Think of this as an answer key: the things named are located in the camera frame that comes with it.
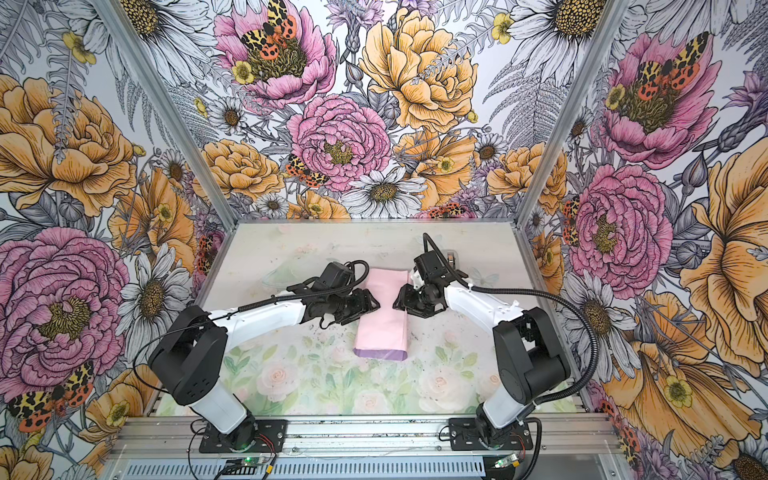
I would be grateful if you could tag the purple wrapping paper sheet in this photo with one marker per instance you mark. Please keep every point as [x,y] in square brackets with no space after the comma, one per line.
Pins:
[383,333]

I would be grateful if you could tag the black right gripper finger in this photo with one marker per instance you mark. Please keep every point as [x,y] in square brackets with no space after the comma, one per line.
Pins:
[409,307]
[404,293]

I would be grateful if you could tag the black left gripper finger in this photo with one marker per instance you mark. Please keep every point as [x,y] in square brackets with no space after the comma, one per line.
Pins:
[366,303]
[365,288]

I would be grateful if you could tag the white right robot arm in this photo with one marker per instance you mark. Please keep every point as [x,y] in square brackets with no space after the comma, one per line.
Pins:
[529,354]

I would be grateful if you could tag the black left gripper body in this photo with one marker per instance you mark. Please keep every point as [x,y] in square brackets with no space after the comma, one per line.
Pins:
[341,306]

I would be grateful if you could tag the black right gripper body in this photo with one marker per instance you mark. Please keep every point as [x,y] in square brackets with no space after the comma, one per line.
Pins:
[425,302]

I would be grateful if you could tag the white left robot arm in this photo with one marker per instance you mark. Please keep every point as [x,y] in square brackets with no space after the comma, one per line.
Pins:
[188,358]

